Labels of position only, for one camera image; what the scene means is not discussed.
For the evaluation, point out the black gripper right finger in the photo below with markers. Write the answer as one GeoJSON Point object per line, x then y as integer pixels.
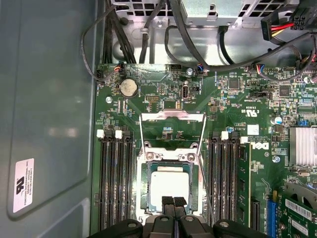
{"type": "Point", "coordinates": [180, 208]}

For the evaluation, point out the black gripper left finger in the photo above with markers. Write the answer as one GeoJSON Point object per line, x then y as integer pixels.
{"type": "Point", "coordinates": [169, 208]}

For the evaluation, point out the silver CPU chip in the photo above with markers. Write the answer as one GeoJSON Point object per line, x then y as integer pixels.
{"type": "Point", "coordinates": [171, 181]}

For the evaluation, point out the metal socket cover frame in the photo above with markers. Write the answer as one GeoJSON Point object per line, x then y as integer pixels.
{"type": "Point", "coordinates": [149, 117]}

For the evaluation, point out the CPU socket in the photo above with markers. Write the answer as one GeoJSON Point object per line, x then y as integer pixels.
{"type": "Point", "coordinates": [141, 183]}

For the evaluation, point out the black expansion slot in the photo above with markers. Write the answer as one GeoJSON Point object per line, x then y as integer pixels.
{"type": "Point", "coordinates": [255, 213]}

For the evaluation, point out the blue expansion slot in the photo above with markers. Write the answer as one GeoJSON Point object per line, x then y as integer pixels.
{"type": "Point", "coordinates": [271, 208]}

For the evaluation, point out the green RAM stick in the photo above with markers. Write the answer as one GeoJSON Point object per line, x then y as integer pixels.
{"type": "Point", "coordinates": [244, 183]}

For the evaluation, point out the internal USB port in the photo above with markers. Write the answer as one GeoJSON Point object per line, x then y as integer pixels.
{"type": "Point", "coordinates": [185, 93]}

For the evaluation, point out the green motherboard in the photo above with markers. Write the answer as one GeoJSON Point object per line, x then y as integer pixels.
{"type": "Point", "coordinates": [223, 99]}

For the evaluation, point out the black graphics card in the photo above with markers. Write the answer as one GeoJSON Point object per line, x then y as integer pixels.
{"type": "Point", "coordinates": [299, 223]}

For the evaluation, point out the round coin battery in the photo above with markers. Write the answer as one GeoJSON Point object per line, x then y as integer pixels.
{"type": "Point", "coordinates": [128, 88]}

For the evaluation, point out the silver finned chipset heatsink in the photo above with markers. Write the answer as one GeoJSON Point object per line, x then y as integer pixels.
{"type": "Point", "coordinates": [303, 146]}

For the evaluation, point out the black open PC case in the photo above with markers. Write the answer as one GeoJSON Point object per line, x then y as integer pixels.
{"type": "Point", "coordinates": [49, 99]}

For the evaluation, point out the silver metal drive cage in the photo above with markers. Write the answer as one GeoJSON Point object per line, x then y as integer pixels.
{"type": "Point", "coordinates": [198, 15]}

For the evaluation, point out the black multi-pin power connector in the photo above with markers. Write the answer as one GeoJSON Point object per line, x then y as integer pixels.
{"type": "Point", "coordinates": [303, 18]}

